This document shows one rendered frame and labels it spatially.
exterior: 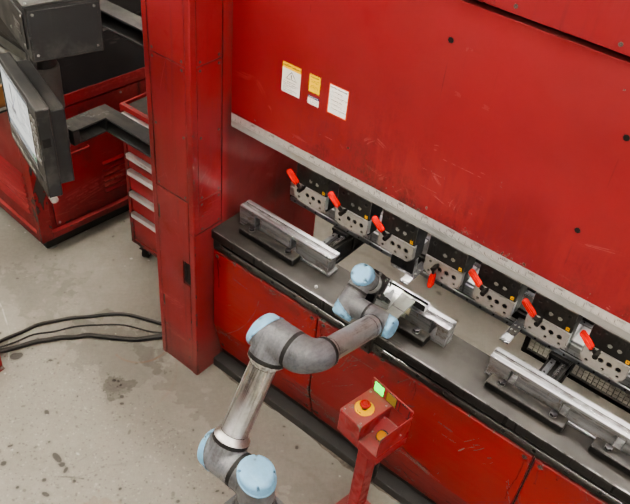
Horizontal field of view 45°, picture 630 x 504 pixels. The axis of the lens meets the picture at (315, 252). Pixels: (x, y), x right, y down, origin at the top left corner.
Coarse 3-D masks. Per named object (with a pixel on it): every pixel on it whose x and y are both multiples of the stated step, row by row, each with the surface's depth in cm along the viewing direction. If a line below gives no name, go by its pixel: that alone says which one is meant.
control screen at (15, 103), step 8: (8, 80) 274; (8, 88) 279; (8, 96) 284; (16, 96) 271; (8, 104) 289; (16, 104) 275; (24, 104) 263; (16, 112) 280; (24, 112) 267; (16, 120) 285; (24, 120) 272; (16, 128) 290; (24, 128) 276; (24, 136) 281; (32, 144) 273; (32, 152) 277
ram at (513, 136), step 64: (256, 0) 263; (320, 0) 245; (384, 0) 230; (448, 0) 216; (256, 64) 278; (320, 64) 258; (384, 64) 241; (448, 64) 226; (512, 64) 212; (576, 64) 201; (320, 128) 272; (384, 128) 253; (448, 128) 236; (512, 128) 222; (576, 128) 209; (384, 192) 267; (448, 192) 248; (512, 192) 232; (576, 192) 218; (512, 256) 244; (576, 256) 228
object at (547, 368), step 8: (552, 352) 288; (552, 360) 288; (560, 360) 286; (568, 360) 286; (544, 368) 285; (552, 368) 287; (560, 368) 285; (568, 368) 290; (552, 376) 281; (560, 376) 285
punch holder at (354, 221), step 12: (348, 192) 278; (348, 204) 281; (360, 204) 277; (372, 204) 274; (336, 216) 288; (348, 216) 284; (360, 216) 280; (372, 216) 278; (348, 228) 287; (360, 228) 282; (372, 228) 284
